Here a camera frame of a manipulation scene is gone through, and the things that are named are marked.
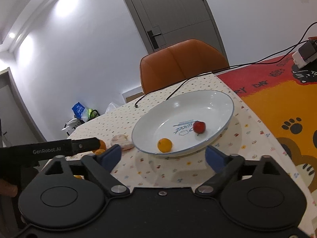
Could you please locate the grey door with lock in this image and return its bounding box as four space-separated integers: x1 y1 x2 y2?
124 0 226 55

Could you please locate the large orange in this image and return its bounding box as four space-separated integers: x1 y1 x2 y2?
99 140 107 150
93 149 105 155

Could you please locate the peeled pomelo piece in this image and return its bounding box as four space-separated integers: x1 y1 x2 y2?
110 134 134 151

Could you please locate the person's left hand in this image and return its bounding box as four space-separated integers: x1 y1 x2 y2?
0 179 18 198

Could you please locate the large orange back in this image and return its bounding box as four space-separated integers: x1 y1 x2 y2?
99 140 107 150

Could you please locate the white power adapter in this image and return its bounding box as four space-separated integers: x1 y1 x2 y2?
292 36 317 69

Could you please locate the grey door left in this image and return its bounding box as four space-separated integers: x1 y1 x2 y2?
1 68 46 147

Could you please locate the floral tablecloth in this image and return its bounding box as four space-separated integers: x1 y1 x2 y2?
70 74 309 193

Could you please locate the orange leather chair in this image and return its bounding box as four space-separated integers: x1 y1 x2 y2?
140 39 229 94

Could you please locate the small orange front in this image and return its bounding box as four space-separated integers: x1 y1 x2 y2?
157 138 173 153

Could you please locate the large orange front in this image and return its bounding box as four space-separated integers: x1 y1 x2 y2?
93 149 105 155

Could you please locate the dark red fruit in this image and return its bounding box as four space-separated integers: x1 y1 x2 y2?
193 121 206 134

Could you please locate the white bowl blue rim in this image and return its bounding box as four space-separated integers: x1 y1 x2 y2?
131 90 234 157

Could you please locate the black usb cable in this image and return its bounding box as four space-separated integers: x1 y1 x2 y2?
134 21 317 109

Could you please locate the red orange cartoon mat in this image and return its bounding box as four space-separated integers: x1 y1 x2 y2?
219 55 316 196

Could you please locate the blue plastic bag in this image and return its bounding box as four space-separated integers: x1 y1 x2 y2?
72 102 85 119

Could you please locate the black metal rack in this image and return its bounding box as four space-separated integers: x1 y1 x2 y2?
62 108 100 132

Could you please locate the clear plastic bag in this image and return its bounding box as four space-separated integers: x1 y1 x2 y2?
105 102 120 113

